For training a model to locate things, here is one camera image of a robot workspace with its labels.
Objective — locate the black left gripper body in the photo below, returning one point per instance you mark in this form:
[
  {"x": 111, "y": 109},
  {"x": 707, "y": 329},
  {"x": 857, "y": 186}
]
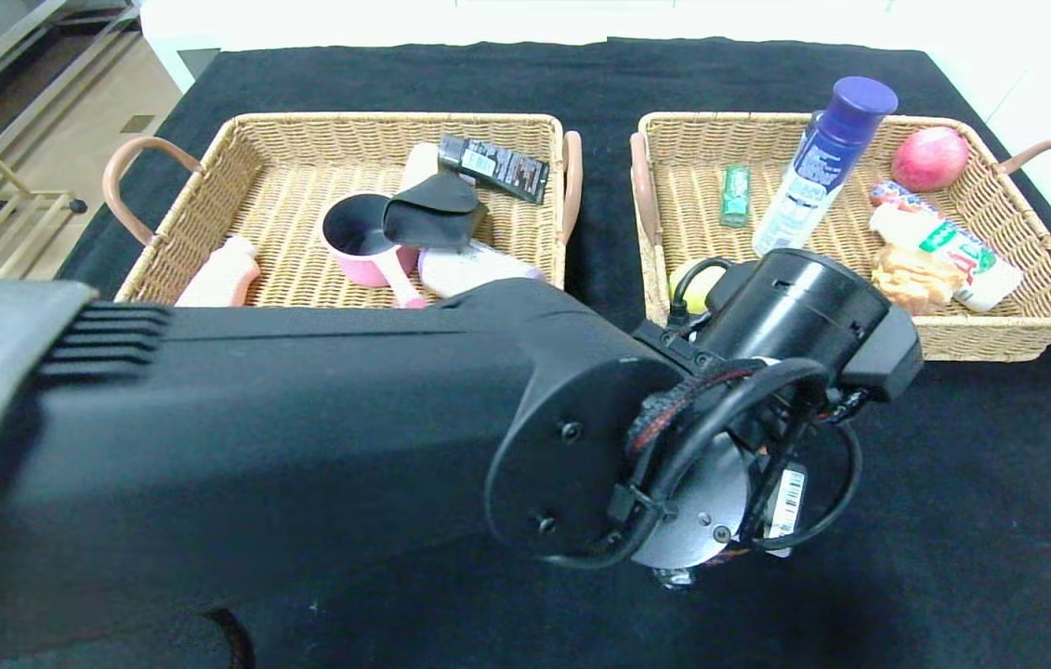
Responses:
[{"x": 787, "y": 503}]

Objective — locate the cream bread bun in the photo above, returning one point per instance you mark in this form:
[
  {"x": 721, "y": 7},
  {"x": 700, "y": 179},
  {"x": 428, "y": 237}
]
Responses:
[{"x": 920, "y": 274}]

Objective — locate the blue capped spray can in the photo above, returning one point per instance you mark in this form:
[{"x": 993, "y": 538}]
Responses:
[{"x": 813, "y": 186}]

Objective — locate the purple lidded can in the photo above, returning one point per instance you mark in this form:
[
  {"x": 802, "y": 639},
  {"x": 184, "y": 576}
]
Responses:
[{"x": 469, "y": 269}]

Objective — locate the black pouch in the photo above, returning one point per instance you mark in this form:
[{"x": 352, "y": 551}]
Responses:
[{"x": 432, "y": 214}]

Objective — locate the pink saucepan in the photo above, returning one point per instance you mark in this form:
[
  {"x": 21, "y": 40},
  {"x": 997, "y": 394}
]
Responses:
[{"x": 358, "y": 265}]

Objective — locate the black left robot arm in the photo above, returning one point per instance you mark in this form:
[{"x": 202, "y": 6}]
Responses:
[{"x": 302, "y": 446}]

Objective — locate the wicker basket with food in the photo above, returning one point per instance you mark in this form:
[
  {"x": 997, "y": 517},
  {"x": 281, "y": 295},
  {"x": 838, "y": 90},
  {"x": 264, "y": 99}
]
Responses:
[{"x": 999, "y": 325}]

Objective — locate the wicker basket with spatula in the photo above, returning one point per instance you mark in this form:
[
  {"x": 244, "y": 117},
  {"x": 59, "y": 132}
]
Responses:
[{"x": 302, "y": 149}]

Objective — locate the white yoghurt drink bottle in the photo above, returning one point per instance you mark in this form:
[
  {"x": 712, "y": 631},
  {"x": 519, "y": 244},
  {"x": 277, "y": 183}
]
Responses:
[{"x": 976, "y": 258}]

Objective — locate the yellow lemon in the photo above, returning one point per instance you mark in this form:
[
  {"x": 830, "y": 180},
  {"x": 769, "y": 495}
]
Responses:
[{"x": 700, "y": 293}]

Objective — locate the red apple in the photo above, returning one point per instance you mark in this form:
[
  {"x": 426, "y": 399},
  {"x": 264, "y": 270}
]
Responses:
[{"x": 929, "y": 159}]

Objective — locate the red blue wrapped snack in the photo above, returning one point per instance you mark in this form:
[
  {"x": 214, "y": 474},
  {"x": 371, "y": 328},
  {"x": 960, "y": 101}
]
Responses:
[{"x": 889, "y": 195}]

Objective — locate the green gum pack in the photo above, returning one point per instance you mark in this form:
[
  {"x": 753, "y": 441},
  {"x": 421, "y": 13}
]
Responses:
[{"x": 734, "y": 197}]

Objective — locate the small clear dark-capped bottle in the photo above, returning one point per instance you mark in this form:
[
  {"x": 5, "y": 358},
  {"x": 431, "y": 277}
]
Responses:
[{"x": 813, "y": 118}]

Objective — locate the dark cosmetic tube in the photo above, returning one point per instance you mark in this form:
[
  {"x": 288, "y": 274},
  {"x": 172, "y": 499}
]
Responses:
[{"x": 502, "y": 170}]

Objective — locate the black tablecloth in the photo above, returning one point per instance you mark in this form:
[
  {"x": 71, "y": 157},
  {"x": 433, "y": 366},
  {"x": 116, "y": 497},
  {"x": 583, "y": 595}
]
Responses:
[{"x": 395, "y": 74}]

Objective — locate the pink lotion bottle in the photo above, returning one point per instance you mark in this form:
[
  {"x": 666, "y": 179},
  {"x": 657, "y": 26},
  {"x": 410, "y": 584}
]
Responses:
[{"x": 223, "y": 279}]

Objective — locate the white table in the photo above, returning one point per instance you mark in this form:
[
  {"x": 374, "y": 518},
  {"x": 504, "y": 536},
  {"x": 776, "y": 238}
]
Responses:
[{"x": 209, "y": 23}]

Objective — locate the beige wheeled metal rack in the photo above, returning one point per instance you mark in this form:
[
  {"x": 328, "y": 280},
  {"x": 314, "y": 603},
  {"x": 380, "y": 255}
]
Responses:
[{"x": 32, "y": 196}]

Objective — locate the grey shelf frame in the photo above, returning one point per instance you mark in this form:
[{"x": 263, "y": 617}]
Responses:
[{"x": 23, "y": 56}]

